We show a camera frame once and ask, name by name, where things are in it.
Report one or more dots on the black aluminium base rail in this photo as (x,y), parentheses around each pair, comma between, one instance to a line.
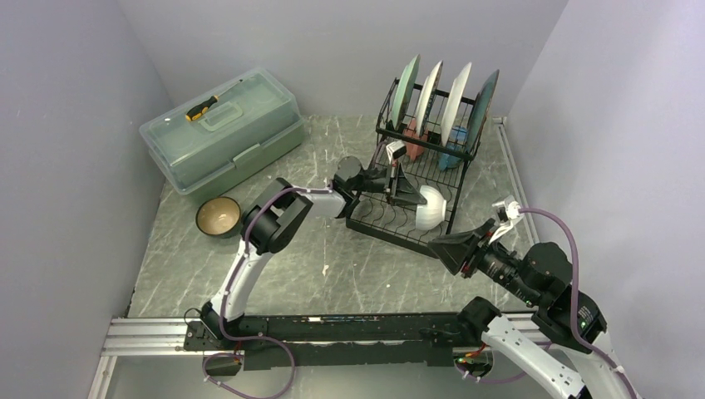
(432,339)

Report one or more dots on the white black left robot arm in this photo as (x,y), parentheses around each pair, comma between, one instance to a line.
(274,218)

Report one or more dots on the dark blue speckled plate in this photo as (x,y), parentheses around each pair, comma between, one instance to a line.
(480,112)

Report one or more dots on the red teal flower plate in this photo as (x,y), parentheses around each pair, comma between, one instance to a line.
(453,102)

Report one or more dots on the light blue flower plate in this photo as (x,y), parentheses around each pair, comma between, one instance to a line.
(404,92)

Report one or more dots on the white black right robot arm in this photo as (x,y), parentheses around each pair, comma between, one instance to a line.
(569,319)

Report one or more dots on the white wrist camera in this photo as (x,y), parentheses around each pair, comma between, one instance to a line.
(395,150)
(508,213)

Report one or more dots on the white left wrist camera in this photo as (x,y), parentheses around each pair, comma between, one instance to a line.
(395,150)

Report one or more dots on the white ceramic bowl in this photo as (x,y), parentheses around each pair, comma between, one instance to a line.
(432,213)

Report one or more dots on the black wire dish rack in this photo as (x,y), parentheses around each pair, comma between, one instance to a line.
(442,167)

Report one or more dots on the brown glazed bowl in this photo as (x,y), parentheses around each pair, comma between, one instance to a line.
(219,217)

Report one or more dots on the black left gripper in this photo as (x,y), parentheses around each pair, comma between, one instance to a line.
(405,194)

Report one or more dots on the pink ceramic mug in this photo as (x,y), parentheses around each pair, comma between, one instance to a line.
(414,151)

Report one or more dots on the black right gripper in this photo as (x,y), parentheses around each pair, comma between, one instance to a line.
(455,247)

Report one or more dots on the red teal rimmed plate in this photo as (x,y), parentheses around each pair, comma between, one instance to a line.
(424,100)

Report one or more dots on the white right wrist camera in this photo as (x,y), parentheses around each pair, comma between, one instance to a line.
(508,213)

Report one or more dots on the green translucent plastic storage box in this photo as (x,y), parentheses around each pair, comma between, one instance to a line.
(249,128)

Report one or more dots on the yellow black handled screwdriver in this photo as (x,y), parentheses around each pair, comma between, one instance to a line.
(197,111)

